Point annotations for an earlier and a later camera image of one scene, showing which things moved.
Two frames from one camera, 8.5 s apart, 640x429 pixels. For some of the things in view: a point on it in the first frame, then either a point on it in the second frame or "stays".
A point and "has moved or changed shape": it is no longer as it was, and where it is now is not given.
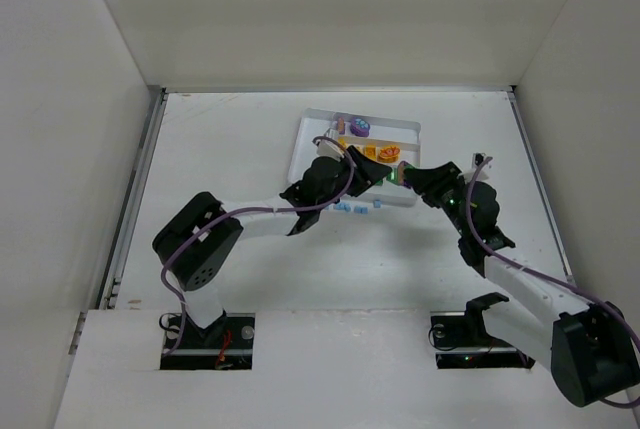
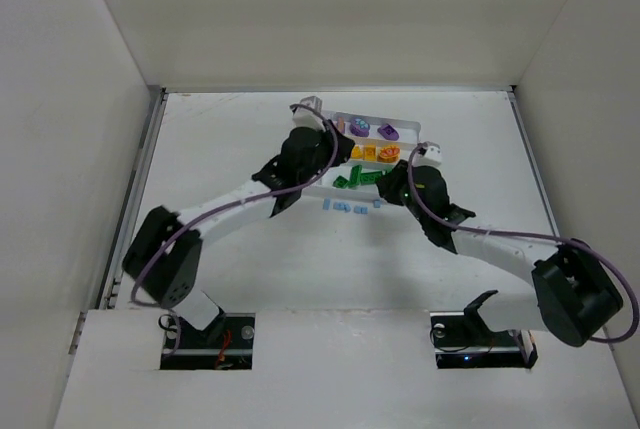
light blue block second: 343,206 stays
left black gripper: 358,172 -> 335,147
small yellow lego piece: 371,152 has moved or changed shape
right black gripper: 432,183 -> 391,183
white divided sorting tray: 388,141 stays
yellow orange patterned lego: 388,154 stays
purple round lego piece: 360,127 stays
